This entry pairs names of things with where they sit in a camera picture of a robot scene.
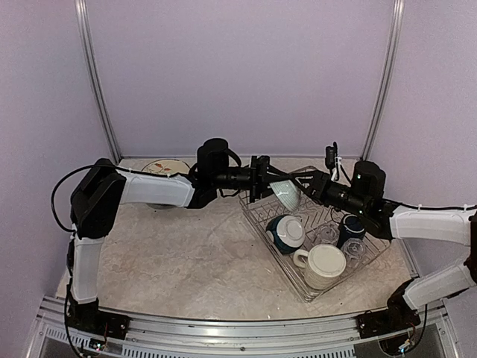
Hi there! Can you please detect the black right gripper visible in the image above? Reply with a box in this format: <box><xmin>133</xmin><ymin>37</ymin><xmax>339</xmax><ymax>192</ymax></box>
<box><xmin>293</xmin><ymin>169</ymin><xmax>369</xmax><ymax>217</ymax></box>

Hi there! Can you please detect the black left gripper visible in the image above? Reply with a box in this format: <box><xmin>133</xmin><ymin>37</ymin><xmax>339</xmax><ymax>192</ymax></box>
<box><xmin>213</xmin><ymin>156</ymin><xmax>293</xmax><ymax>203</ymax></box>

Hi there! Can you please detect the pale green ribbed bowl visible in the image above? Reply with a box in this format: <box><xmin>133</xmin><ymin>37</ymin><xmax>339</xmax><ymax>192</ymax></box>
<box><xmin>270</xmin><ymin>180</ymin><xmax>300</xmax><ymax>212</ymax></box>

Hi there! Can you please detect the teal and white bowl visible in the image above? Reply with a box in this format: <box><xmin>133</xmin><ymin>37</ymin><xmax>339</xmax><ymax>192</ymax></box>
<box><xmin>265</xmin><ymin>215</ymin><xmax>306</xmax><ymax>254</ymax></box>

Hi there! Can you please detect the cream bird pattern plate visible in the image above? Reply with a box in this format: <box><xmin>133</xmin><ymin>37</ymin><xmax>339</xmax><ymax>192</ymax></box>
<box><xmin>142</xmin><ymin>159</ymin><xmax>190</xmax><ymax>176</ymax></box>

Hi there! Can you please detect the blue polka dot plate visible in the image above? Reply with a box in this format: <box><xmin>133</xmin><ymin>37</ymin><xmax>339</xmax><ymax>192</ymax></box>
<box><xmin>147</xmin><ymin>204</ymin><xmax>175</xmax><ymax>210</ymax></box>

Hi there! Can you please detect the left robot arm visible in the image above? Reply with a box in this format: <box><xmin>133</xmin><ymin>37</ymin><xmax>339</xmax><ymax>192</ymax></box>
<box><xmin>59</xmin><ymin>138</ymin><xmax>290</xmax><ymax>332</ymax></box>

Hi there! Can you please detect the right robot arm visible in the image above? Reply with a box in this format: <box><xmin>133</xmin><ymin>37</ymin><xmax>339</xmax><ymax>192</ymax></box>
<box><xmin>290</xmin><ymin>161</ymin><xmax>476</xmax><ymax>331</ymax></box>

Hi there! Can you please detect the clear glass near plates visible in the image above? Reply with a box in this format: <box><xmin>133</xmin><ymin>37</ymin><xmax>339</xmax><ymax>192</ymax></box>
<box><xmin>315</xmin><ymin>223</ymin><xmax>340</xmax><ymax>246</ymax></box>

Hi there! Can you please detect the dark blue cup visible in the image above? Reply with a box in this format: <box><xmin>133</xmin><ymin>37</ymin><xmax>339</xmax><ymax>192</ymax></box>
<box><xmin>336</xmin><ymin>214</ymin><xmax>366</xmax><ymax>248</ymax></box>

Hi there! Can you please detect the clear glass near rim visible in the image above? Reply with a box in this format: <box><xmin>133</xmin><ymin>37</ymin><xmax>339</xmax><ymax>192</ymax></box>
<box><xmin>341</xmin><ymin>238</ymin><xmax>366</xmax><ymax>261</ymax></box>

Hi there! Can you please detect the white ribbed mug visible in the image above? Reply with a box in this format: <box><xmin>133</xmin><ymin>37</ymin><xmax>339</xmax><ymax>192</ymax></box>
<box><xmin>293</xmin><ymin>244</ymin><xmax>347</xmax><ymax>290</ymax></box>

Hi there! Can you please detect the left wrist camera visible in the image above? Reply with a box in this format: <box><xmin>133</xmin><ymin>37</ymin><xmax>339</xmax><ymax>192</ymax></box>
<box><xmin>250</xmin><ymin>155</ymin><xmax>270</xmax><ymax>169</ymax></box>

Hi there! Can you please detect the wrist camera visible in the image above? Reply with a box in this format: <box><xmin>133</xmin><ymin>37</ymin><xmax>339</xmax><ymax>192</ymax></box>
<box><xmin>250</xmin><ymin>155</ymin><xmax>270</xmax><ymax>169</ymax></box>
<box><xmin>325</xmin><ymin>142</ymin><xmax>341</xmax><ymax>182</ymax></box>

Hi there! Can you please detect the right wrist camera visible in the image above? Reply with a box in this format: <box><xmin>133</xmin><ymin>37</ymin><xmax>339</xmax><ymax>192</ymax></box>
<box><xmin>325</xmin><ymin>142</ymin><xmax>341</xmax><ymax>182</ymax></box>

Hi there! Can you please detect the metal wire dish rack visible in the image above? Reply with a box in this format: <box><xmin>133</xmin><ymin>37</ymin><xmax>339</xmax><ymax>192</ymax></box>
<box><xmin>238</xmin><ymin>192</ymin><xmax>391</xmax><ymax>302</ymax></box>

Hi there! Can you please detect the front aluminium frame rail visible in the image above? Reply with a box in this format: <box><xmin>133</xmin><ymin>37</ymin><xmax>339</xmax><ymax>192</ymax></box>
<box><xmin>35</xmin><ymin>298</ymin><xmax>459</xmax><ymax>358</ymax></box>

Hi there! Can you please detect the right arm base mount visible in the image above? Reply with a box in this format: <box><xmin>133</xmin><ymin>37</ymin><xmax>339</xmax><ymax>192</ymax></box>
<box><xmin>356</xmin><ymin>309</ymin><xmax>421</xmax><ymax>339</ymax></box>

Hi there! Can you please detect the right aluminium frame post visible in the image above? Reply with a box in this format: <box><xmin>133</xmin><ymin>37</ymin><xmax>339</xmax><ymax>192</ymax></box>
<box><xmin>360</xmin><ymin>0</ymin><xmax>405</xmax><ymax>160</ymax></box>

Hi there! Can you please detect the aluminium frame post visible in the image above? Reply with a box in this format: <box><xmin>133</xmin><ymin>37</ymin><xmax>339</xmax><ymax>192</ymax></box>
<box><xmin>74</xmin><ymin>0</ymin><xmax>122</xmax><ymax>164</ymax></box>
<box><xmin>360</xmin><ymin>0</ymin><xmax>405</xmax><ymax>160</ymax></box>

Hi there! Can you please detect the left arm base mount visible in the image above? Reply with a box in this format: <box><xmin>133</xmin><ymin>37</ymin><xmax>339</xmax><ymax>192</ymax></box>
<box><xmin>66</xmin><ymin>300</ymin><xmax>130</xmax><ymax>340</ymax></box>

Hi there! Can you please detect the left aluminium frame post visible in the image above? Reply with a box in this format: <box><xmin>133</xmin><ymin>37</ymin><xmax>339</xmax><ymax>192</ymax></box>
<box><xmin>74</xmin><ymin>0</ymin><xmax>122</xmax><ymax>164</ymax></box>

